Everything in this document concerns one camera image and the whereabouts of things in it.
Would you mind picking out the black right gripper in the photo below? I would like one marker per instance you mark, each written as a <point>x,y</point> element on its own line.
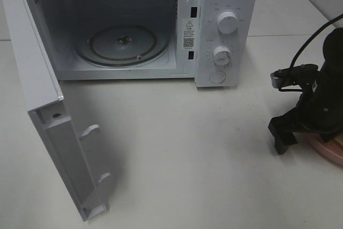
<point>318,111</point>

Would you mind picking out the pink round plate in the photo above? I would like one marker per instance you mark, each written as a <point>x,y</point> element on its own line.
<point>331,150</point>

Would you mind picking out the round door release button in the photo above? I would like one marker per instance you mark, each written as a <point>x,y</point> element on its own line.
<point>217,77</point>

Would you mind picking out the white microwave door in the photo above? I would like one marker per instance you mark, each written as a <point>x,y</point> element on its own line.
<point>33,49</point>

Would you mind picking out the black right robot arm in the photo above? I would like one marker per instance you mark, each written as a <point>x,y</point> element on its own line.
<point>332,52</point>

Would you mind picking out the white lower microwave knob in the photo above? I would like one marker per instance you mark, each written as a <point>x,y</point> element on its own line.
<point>222,55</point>

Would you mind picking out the white microwave knob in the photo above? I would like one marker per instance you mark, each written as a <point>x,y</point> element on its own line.
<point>227,21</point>
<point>222,55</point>

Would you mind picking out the white upper microwave knob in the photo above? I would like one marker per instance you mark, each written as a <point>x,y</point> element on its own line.
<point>227,21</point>

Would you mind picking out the white microwave oven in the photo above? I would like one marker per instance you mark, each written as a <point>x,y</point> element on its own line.
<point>192,25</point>

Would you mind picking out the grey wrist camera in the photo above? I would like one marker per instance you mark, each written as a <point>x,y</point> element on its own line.
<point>301,75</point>

